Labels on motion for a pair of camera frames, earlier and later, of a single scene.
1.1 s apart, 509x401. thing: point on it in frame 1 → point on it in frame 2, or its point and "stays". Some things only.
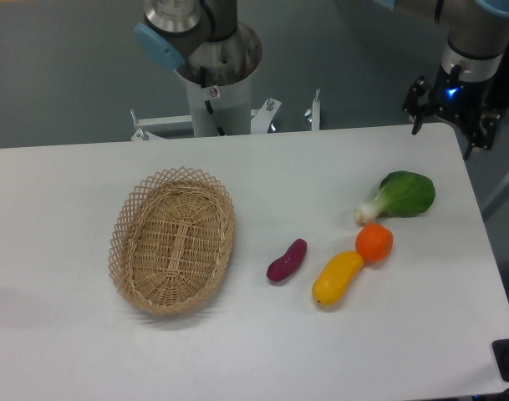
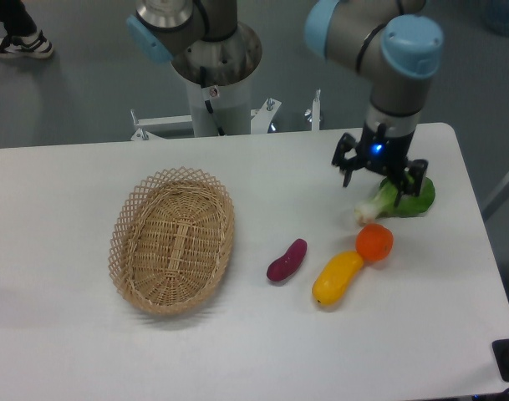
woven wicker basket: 170,240 stays
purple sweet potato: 281,268 stays
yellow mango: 332,283 stays
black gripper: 459,98 → 385,154
